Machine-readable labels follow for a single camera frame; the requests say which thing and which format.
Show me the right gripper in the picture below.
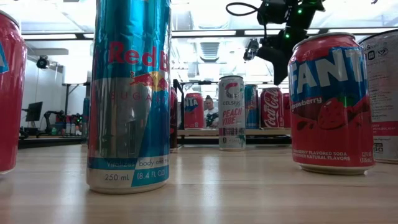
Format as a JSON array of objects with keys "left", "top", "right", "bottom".
[{"left": 257, "top": 30, "right": 298, "bottom": 86}]

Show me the white Celsius peach can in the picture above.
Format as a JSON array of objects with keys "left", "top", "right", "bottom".
[
  {"left": 359, "top": 29, "right": 398, "bottom": 165},
  {"left": 218, "top": 75, "right": 246, "bottom": 152}
]

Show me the red Fanta strawberry can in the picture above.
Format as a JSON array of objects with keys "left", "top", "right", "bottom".
[
  {"left": 0, "top": 9, "right": 28, "bottom": 175},
  {"left": 183, "top": 92, "right": 205, "bottom": 130},
  {"left": 288, "top": 32, "right": 376, "bottom": 175}
]

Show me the ceiling air vent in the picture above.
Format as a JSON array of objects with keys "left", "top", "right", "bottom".
[{"left": 200, "top": 42, "right": 220, "bottom": 63}]

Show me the person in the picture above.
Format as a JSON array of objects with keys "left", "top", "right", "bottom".
[{"left": 203, "top": 95, "right": 220, "bottom": 130}]

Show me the small black monitor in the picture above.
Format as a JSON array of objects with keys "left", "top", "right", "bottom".
[{"left": 24, "top": 101, "right": 44, "bottom": 123}]

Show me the black overhead camera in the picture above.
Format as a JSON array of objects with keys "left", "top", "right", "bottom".
[{"left": 243, "top": 38, "right": 260, "bottom": 62}]

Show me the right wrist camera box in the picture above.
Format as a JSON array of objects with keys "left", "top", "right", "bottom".
[{"left": 257, "top": 0, "right": 293, "bottom": 26}]

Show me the black looped wrist cable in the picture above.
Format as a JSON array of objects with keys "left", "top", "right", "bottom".
[{"left": 225, "top": 1, "right": 268, "bottom": 41}]

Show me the black metal shelf frame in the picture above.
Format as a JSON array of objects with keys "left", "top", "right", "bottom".
[{"left": 172, "top": 78, "right": 292, "bottom": 149}]

